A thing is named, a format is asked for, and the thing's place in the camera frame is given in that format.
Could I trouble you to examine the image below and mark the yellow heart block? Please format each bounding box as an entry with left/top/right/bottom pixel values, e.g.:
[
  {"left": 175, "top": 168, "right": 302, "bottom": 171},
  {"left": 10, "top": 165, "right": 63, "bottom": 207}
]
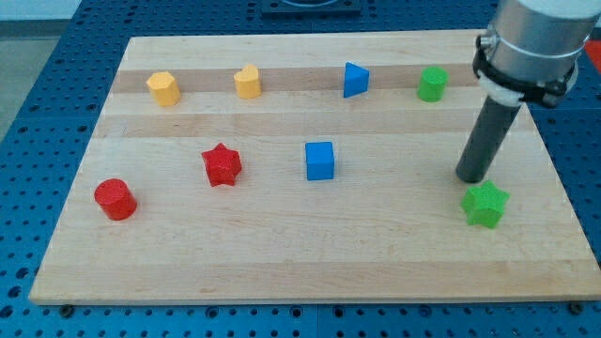
[{"left": 234, "top": 64, "right": 262, "bottom": 100}]

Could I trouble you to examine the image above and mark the green star block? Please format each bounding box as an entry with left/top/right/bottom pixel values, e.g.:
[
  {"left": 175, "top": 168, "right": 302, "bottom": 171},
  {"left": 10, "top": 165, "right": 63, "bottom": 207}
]
[{"left": 460, "top": 180, "right": 511, "bottom": 229}]

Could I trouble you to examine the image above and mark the blue cube block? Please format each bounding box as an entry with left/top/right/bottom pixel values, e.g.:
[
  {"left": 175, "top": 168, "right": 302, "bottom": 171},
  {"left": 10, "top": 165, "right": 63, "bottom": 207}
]
[{"left": 305, "top": 142, "right": 335, "bottom": 181}]

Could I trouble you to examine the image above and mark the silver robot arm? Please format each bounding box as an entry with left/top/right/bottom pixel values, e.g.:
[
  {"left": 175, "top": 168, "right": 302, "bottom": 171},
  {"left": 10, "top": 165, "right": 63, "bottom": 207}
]
[{"left": 472, "top": 0, "right": 600, "bottom": 109}]

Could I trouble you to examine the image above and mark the green cylinder block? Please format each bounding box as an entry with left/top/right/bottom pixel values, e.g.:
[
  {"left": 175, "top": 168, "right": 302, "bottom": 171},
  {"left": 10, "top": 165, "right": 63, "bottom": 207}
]
[{"left": 417, "top": 67, "right": 449, "bottom": 102}]

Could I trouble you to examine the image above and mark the wooden board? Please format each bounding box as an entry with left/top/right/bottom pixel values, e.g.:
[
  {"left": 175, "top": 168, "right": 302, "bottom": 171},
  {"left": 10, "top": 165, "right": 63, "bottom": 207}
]
[{"left": 29, "top": 30, "right": 600, "bottom": 305}]

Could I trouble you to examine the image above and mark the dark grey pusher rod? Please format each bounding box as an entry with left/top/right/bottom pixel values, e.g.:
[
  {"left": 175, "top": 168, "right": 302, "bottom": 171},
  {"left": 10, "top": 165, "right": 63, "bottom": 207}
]
[{"left": 455, "top": 97, "right": 519, "bottom": 183}]

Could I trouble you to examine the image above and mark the red star block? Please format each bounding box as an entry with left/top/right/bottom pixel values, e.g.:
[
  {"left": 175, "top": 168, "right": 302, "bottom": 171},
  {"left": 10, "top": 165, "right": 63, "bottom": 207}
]
[{"left": 201, "top": 143, "right": 242, "bottom": 187}]

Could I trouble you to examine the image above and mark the red cylinder block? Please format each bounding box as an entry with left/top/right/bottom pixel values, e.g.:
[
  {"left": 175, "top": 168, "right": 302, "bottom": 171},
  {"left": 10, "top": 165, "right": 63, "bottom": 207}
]
[{"left": 94, "top": 178, "right": 137, "bottom": 221}]

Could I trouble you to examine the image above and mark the blue triangle block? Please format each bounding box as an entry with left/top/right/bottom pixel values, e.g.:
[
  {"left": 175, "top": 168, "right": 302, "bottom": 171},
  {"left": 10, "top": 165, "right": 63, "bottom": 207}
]
[{"left": 343, "top": 62, "right": 370, "bottom": 99}]

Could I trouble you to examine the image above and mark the yellow hexagon block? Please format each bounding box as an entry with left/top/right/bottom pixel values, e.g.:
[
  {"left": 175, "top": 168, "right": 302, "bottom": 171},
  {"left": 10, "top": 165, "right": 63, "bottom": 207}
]
[{"left": 146, "top": 71, "right": 181, "bottom": 107}]

